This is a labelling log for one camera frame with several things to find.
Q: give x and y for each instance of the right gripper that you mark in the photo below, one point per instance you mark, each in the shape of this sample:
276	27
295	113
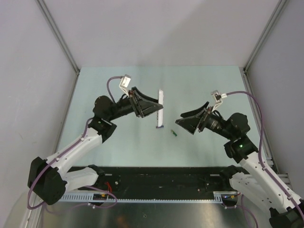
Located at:
191	121

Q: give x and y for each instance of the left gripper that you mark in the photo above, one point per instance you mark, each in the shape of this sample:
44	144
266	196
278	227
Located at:
147	106

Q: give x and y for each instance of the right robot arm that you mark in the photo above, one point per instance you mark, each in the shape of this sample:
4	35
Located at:
255	179

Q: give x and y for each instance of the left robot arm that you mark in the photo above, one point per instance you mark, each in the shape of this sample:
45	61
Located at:
51	178

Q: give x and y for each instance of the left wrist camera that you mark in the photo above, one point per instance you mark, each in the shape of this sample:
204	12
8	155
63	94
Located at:
125	80

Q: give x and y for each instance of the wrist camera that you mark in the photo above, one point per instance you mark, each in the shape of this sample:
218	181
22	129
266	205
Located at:
218	96
125	80

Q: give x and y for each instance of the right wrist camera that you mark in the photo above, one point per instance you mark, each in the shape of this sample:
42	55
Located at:
218	96

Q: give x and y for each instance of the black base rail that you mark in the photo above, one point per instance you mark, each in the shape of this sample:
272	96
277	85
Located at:
164	181

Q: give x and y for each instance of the white cable duct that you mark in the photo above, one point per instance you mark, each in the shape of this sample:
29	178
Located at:
216	197

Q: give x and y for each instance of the left aluminium frame post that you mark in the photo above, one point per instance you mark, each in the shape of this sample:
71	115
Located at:
57	34

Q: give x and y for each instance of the aluminium frame post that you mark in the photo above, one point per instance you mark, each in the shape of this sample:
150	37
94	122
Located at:
274	18
57	34

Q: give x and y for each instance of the right aluminium frame post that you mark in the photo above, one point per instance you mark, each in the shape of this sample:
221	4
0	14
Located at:
274	18

